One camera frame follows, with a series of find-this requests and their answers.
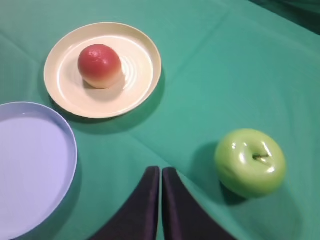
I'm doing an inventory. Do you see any green tablecloth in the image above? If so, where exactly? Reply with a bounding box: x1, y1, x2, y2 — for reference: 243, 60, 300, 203
0, 0, 320, 240

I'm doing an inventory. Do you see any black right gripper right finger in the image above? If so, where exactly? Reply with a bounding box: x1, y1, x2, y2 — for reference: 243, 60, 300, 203
162, 167, 234, 240

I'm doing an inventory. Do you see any green apple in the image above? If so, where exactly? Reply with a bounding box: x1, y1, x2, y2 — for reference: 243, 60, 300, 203
214, 128, 286, 199

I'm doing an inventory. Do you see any red yellow bread bun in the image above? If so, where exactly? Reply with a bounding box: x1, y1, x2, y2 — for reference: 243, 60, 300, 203
77, 44, 124, 89

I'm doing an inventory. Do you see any blue plate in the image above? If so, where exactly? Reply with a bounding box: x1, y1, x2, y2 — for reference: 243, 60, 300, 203
0, 102, 78, 240

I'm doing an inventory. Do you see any yellow plate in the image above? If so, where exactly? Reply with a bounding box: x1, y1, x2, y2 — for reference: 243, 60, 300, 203
43, 22, 162, 119

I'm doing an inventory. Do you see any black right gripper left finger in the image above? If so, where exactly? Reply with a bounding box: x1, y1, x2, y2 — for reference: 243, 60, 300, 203
91, 166, 160, 240

